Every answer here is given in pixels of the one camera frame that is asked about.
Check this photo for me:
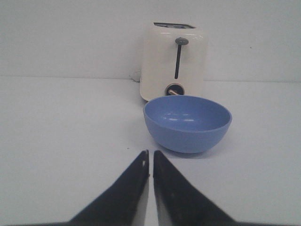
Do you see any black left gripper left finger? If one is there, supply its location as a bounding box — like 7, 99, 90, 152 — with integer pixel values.
70, 150, 149, 223

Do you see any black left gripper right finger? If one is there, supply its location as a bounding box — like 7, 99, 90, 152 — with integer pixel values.
153, 150, 238, 223

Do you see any blue plastic bowl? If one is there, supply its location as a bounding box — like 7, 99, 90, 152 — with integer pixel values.
143, 95, 232, 153

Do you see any cream white toaster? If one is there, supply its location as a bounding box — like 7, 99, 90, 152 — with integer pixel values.
140, 22, 208, 101

